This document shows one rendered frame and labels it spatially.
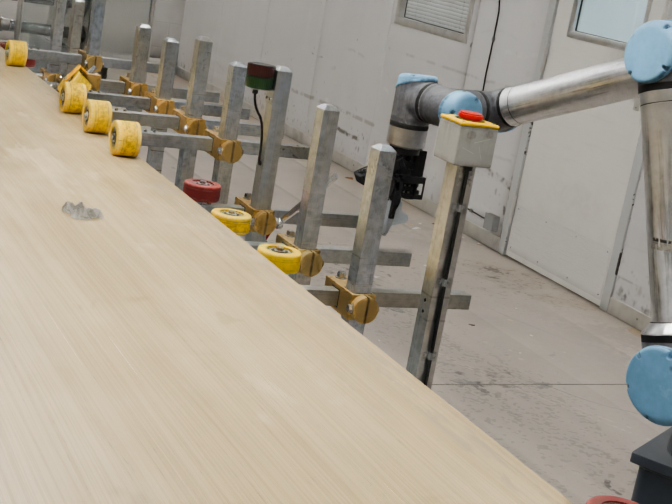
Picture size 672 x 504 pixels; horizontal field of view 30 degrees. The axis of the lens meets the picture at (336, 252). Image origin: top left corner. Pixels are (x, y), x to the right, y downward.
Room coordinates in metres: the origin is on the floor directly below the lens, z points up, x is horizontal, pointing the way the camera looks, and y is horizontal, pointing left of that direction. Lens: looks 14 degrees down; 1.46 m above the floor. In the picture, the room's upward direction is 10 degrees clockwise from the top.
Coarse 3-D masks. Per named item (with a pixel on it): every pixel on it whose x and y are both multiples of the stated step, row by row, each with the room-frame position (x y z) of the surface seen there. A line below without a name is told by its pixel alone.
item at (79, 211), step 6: (66, 204) 2.22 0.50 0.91; (72, 204) 2.22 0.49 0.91; (78, 204) 2.21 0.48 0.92; (66, 210) 2.19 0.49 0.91; (72, 210) 2.19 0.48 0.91; (78, 210) 2.18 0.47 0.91; (84, 210) 2.18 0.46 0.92; (90, 210) 2.21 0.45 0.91; (96, 210) 2.21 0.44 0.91; (72, 216) 2.17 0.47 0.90; (78, 216) 2.17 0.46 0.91; (84, 216) 2.17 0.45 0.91; (90, 216) 2.18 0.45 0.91; (96, 216) 2.19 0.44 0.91; (102, 216) 2.20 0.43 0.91
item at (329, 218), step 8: (208, 208) 2.63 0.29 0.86; (232, 208) 2.66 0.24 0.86; (240, 208) 2.66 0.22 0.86; (272, 208) 2.72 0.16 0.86; (280, 208) 2.73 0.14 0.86; (288, 208) 2.74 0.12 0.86; (280, 216) 2.71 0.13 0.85; (296, 216) 2.73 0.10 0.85; (328, 216) 2.76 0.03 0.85; (336, 216) 2.77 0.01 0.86; (344, 216) 2.78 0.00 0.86; (352, 216) 2.79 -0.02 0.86; (296, 224) 2.73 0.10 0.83; (320, 224) 2.76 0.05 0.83; (328, 224) 2.77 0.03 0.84; (336, 224) 2.78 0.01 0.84; (344, 224) 2.78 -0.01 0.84; (352, 224) 2.79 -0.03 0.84
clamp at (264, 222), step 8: (240, 200) 2.70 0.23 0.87; (248, 200) 2.71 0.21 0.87; (248, 208) 2.65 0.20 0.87; (256, 216) 2.62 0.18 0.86; (264, 216) 2.62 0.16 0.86; (272, 216) 2.62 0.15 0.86; (256, 224) 2.61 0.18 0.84; (264, 224) 2.62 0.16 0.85; (272, 224) 2.63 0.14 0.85; (264, 232) 2.62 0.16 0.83
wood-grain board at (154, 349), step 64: (0, 64) 3.90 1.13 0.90; (0, 128) 2.87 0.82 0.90; (64, 128) 3.01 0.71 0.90; (0, 192) 2.26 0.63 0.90; (64, 192) 2.35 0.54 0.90; (128, 192) 2.45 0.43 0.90; (0, 256) 1.86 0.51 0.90; (64, 256) 1.92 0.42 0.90; (128, 256) 1.99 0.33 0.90; (192, 256) 2.06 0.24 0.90; (256, 256) 2.13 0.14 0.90; (0, 320) 1.57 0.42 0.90; (64, 320) 1.62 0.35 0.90; (128, 320) 1.66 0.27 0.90; (192, 320) 1.71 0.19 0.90; (256, 320) 1.77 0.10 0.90; (320, 320) 1.82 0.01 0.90; (0, 384) 1.36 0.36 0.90; (64, 384) 1.39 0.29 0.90; (128, 384) 1.43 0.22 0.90; (192, 384) 1.46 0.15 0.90; (256, 384) 1.50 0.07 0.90; (320, 384) 1.54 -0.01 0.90; (384, 384) 1.59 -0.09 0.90; (0, 448) 1.19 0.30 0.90; (64, 448) 1.22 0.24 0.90; (128, 448) 1.24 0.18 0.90; (192, 448) 1.27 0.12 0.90; (256, 448) 1.30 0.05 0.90; (320, 448) 1.33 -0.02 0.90; (384, 448) 1.37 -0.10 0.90; (448, 448) 1.40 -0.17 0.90
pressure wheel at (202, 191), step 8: (184, 184) 2.62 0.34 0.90; (192, 184) 2.60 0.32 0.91; (200, 184) 2.63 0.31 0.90; (208, 184) 2.65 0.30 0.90; (216, 184) 2.64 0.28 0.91; (184, 192) 2.62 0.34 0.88; (192, 192) 2.60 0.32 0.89; (200, 192) 2.60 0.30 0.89; (208, 192) 2.60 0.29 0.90; (216, 192) 2.62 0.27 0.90; (200, 200) 2.60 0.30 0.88; (208, 200) 2.60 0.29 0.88; (216, 200) 2.62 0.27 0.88
